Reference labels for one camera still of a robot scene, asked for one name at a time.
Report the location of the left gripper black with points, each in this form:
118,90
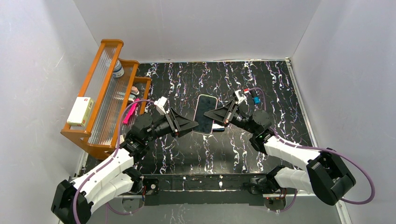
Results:
173,121

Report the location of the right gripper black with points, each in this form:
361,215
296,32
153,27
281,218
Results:
231,112

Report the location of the black phone case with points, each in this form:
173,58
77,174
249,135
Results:
217,128

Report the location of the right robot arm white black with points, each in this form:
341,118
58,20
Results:
323,173

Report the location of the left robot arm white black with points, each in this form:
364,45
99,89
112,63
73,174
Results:
75,201

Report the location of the blue black marker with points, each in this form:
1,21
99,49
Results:
256,98

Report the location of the small pink white item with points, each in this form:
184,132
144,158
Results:
134,90

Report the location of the orange wooden shelf rack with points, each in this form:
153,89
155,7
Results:
110,95

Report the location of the white blue bottle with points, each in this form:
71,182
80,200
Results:
118,70

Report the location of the white red box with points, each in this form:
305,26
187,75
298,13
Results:
80,112

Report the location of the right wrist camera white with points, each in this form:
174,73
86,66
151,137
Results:
240,97

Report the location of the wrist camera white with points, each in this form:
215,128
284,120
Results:
240,97
160,105

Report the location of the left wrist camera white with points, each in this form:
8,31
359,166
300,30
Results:
160,105

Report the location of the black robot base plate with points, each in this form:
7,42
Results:
207,189

